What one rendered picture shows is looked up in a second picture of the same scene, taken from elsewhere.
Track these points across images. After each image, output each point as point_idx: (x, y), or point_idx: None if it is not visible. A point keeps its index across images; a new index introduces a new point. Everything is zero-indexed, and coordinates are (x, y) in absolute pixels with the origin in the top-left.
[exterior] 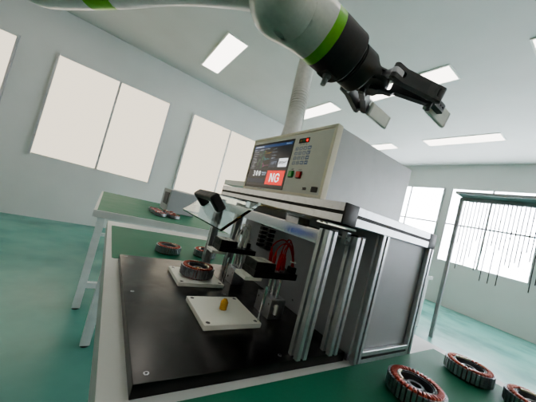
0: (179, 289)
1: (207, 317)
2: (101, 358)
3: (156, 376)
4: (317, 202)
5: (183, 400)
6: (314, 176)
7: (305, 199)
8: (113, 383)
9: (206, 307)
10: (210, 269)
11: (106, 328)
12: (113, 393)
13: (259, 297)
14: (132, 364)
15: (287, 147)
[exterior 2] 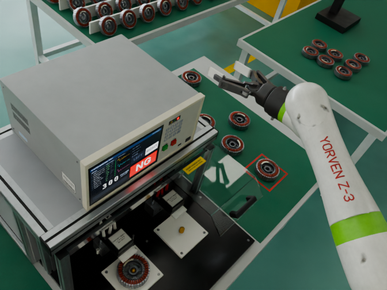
0: (168, 270)
1: (199, 234)
2: (245, 265)
3: (247, 236)
4: (203, 144)
5: (241, 228)
6: (187, 133)
7: (194, 148)
8: (251, 252)
9: (188, 240)
10: (137, 255)
11: (229, 280)
12: (254, 248)
13: (156, 210)
14: (247, 247)
15: (154, 135)
